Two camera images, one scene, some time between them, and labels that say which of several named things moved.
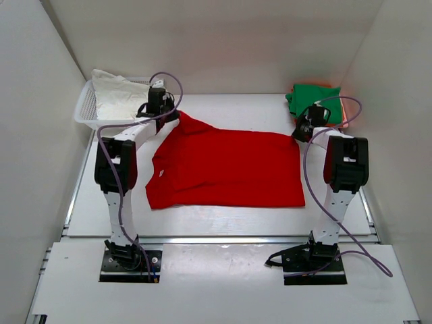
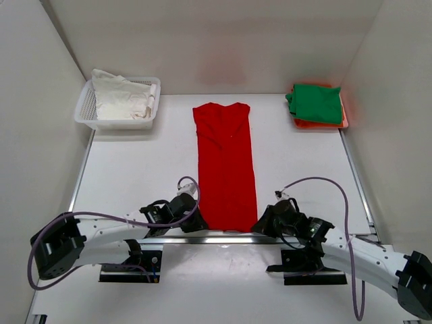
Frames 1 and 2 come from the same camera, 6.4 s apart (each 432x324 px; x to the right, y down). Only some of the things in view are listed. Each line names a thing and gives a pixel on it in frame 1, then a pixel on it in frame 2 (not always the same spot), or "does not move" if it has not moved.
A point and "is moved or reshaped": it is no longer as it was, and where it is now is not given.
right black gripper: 296,133 to 263,226
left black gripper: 174,116 to 198,223
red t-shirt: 194,166 is moved or reshaped
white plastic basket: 86,113 does not move
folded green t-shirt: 303,96 does not move
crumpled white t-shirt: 117,98 does not move
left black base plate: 111,271 does not move
